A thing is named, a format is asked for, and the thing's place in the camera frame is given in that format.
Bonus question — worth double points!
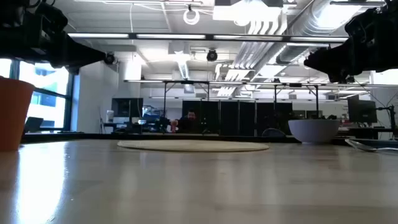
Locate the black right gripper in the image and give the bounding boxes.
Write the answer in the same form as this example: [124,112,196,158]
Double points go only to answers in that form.
[303,18,398,84]

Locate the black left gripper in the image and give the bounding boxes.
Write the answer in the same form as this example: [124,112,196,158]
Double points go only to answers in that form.
[0,18,106,75]

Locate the white bowl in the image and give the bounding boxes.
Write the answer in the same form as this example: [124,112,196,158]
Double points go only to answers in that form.
[287,119,341,144]

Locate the silver spoon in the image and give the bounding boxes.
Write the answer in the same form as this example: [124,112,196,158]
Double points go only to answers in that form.
[344,138,398,153]

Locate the orange ribbed cup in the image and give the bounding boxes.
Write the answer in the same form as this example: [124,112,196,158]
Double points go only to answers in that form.
[0,76,35,152]

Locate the black computer monitor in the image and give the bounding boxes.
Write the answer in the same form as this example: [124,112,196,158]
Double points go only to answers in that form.
[111,98,144,118]
[347,95,378,124]

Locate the open laptop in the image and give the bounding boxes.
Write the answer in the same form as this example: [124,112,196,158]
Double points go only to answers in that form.
[24,116,44,133]

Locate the black chair back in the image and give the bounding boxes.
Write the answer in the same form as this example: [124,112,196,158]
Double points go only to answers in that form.
[262,128,286,138]

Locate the black partition panels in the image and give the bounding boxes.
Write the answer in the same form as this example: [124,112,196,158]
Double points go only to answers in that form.
[182,100,293,137]

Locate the person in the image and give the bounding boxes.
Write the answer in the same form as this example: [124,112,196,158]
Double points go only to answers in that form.
[177,108,200,134]

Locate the round woven placemat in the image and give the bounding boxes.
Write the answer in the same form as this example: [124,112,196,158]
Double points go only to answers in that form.
[117,139,270,153]

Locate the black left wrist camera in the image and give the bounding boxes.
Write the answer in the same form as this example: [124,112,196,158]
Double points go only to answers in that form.
[32,2,68,32]

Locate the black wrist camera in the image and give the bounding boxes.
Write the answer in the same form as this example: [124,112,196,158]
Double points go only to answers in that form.
[344,7,379,35]
[32,2,68,32]

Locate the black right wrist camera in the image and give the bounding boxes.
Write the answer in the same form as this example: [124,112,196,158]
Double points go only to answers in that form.
[344,7,379,35]

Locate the black aluminium table frame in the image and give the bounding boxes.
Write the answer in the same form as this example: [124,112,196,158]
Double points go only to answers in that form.
[20,133,398,146]

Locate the coiled white cable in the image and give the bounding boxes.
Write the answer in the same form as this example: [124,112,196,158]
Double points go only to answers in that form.
[183,7,201,26]

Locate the black overhead frame bar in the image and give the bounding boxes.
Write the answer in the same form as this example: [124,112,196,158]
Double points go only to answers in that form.
[67,32,349,43]

